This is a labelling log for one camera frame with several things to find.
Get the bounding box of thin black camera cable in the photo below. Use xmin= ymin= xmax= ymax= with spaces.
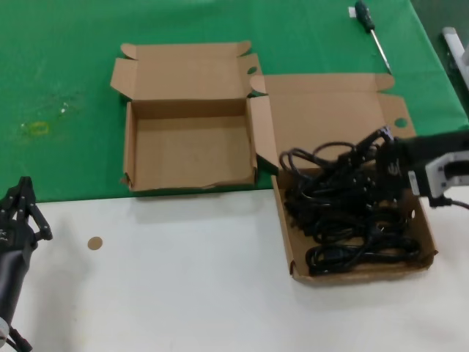
xmin=428 ymin=194 xmax=469 ymax=210

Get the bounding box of large open cardboard box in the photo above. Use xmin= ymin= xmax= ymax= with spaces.
xmin=247 ymin=73 xmax=439 ymax=284

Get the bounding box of small open cardboard box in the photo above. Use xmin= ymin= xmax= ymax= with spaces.
xmin=109 ymin=40 xmax=263 ymax=193

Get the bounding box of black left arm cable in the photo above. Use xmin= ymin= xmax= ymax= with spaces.
xmin=0 ymin=318 xmax=34 ymax=352

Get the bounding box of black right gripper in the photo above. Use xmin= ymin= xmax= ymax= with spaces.
xmin=336 ymin=125 xmax=469 ymax=196

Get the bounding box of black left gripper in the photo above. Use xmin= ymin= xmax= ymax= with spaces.
xmin=0 ymin=176 xmax=54 ymax=257

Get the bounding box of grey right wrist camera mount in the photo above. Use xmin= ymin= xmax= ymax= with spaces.
xmin=406 ymin=153 xmax=469 ymax=199

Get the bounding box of green tablecloth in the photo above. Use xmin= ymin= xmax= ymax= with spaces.
xmin=0 ymin=0 xmax=469 ymax=205

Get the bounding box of green handled screwdriver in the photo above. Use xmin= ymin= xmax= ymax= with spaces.
xmin=354 ymin=0 xmax=393 ymax=74

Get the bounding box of grey metal frame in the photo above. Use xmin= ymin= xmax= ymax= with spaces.
xmin=440 ymin=26 xmax=469 ymax=87

